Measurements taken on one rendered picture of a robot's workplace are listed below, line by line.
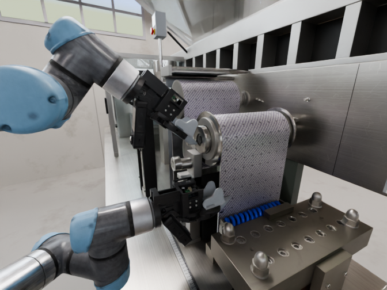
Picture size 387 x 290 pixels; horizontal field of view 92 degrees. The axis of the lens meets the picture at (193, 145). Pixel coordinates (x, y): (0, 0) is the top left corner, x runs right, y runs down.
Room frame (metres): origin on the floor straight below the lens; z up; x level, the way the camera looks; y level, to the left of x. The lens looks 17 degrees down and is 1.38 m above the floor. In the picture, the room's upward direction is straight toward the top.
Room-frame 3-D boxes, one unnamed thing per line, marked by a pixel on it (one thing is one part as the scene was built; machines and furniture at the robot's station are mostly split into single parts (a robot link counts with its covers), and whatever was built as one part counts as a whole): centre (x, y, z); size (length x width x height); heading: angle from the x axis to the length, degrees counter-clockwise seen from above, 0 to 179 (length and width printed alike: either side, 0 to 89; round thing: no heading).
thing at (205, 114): (0.48, -0.04, 1.25); 0.15 x 0.01 x 0.15; 25
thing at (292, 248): (0.39, -0.26, 1.00); 0.40 x 0.16 x 0.06; 115
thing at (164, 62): (1.18, 0.17, 1.50); 0.14 x 0.14 x 0.06
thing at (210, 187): (0.44, -0.05, 1.11); 0.09 x 0.03 x 0.06; 116
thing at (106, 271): (0.32, 0.20, 1.01); 0.11 x 0.08 x 0.11; 77
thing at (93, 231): (0.32, 0.18, 1.11); 0.11 x 0.08 x 0.09; 115
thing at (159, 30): (1.00, 0.17, 1.66); 0.07 x 0.07 x 0.10; 24
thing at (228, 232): (0.36, -0.08, 1.05); 0.04 x 0.04 x 0.04
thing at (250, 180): (0.48, -0.17, 1.11); 0.23 x 0.01 x 0.18; 115
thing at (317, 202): (0.50, -0.38, 1.05); 0.04 x 0.04 x 0.04
